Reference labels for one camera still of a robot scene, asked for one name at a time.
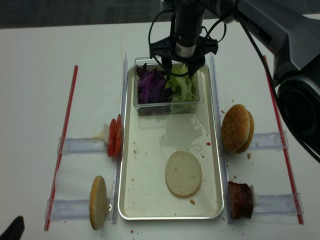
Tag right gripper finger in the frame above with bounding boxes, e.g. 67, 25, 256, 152
186, 59, 206, 79
161, 57, 172, 80

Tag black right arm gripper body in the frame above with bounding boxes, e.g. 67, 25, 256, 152
149, 0, 218, 64

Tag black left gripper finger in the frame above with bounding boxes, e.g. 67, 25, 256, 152
0, 216, 25, 240

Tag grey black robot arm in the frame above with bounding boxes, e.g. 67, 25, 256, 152
0, 0, 320, 240

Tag shredded green lettuce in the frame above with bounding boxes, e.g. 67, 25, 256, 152
164, 74, 198, 102

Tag white tomato pusher block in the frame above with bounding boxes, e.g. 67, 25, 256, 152
101, 123, 110, 147

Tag red tomato slices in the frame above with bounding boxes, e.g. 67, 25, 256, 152
107, 114, 122, 158

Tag brown meat patties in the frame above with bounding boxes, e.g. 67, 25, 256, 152
228, 181, 254, 220

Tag shredded purple cabbage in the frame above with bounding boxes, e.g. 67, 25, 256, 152
136, 63, 172, 104

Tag clear plastic salad container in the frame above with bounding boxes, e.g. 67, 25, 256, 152
133, 57, 201, 116

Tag sesame top buns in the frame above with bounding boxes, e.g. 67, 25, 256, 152
221, 104, 255, 154

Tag standing bun half left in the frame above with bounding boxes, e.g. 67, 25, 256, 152
89, 175, 107, 230

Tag left red strip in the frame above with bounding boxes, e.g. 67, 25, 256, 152
44, 65, 79, 232

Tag red strip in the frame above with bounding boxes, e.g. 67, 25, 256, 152
265, 70, 305, 225
44, 65, 79, 232

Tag cream rectangular metal tray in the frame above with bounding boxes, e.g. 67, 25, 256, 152
118, 66, 224, 220

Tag bun bottom on tray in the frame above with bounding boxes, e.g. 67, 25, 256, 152
165, 151, 202, 198

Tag right red strip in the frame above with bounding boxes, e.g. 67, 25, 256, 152
265, 70, 305, 225

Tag white patty pusher block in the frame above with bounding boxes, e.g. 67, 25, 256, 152
249, 184, 259, 209

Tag clear left bun feeder rail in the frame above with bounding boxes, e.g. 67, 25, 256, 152
44, 199, 90, 221

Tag clear sesame bun feeder rail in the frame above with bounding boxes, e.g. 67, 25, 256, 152
248, 131, 288, 150

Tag clear tomato feeder rail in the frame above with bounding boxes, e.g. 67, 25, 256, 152
57, 137, 107, 155

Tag left clear long rail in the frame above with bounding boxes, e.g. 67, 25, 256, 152
110, 52, 128, 225

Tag clear long rail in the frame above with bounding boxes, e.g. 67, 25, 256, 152
209, 53, 233, 225
110, 52, 128, 225

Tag right clear long rail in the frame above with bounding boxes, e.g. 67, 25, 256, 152
209, 53, 233, 225

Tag clear patty feeder rail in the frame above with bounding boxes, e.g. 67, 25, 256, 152
253, 193, 304, 215

